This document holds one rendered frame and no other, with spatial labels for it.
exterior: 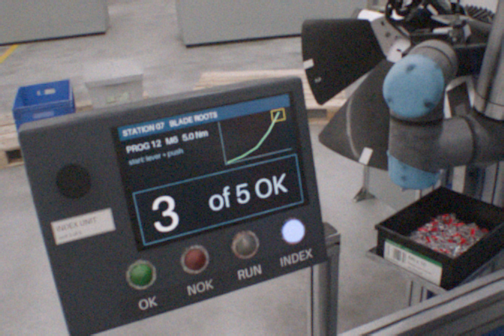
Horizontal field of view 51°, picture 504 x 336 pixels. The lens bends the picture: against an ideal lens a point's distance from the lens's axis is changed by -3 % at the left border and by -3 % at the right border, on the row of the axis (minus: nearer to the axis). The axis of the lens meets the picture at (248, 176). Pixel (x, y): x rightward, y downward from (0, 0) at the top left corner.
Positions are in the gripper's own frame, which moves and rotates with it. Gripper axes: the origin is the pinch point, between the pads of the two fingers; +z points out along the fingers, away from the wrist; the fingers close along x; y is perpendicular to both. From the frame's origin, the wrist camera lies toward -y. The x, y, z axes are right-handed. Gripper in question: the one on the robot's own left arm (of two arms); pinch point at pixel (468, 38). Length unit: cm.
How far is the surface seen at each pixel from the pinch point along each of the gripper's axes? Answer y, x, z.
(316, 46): 40.4, 4.6, 22.7
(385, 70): 17.7, 7.1, 5.5
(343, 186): 91, 108, 153
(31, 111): 291, 54, 118
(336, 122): 26.3, 15.9, -2.8
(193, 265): 12, 5, -72
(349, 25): 30.0, -0.5, 20.2
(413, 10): 12.3, -4.3, 10.5
